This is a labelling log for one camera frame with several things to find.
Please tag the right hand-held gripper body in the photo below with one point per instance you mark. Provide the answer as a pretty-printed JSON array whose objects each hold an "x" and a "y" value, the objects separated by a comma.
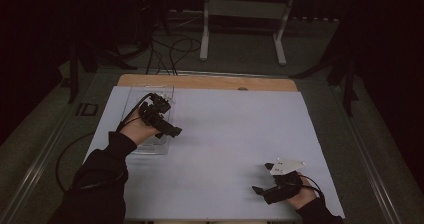
[{"x": 283, "y": 186}]

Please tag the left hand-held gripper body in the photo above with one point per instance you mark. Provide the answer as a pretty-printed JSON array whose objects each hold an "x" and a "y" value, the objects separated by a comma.
[{"x": 160, "y": 122}]

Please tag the clear plastic container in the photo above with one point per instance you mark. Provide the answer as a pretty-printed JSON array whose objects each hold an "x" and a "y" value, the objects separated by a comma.
[{"x": 154, "y": 148}]

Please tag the person's right hand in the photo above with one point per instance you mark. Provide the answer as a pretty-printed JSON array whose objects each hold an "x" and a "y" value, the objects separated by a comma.
[{"x": 302, "y": 196}]

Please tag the person's left hand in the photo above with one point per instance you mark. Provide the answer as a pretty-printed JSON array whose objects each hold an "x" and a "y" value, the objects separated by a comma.
[{"x": 138, "y": 130}]

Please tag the white table mat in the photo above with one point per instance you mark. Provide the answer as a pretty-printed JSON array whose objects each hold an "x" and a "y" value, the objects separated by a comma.
[{"x": 226, "y": 124}]

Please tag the dark metal stand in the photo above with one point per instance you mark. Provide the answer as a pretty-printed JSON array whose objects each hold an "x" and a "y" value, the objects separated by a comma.
[
  {"x": 348, "y": 90},
  {"x": 73, "y": 80}
]

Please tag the white metal stand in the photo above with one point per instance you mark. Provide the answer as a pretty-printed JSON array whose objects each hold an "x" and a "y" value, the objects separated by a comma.
[{"x": 246, "y": 9}]

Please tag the black rectangular floor frame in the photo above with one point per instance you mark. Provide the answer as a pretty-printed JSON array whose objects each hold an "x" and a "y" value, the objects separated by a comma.
[{"x": 80, "y": 109}]

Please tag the metal floor rail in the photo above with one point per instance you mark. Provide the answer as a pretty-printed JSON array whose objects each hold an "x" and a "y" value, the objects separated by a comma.
[
  {"x": 370, "y": 170},
  {"x": 36, "y": 164}
]

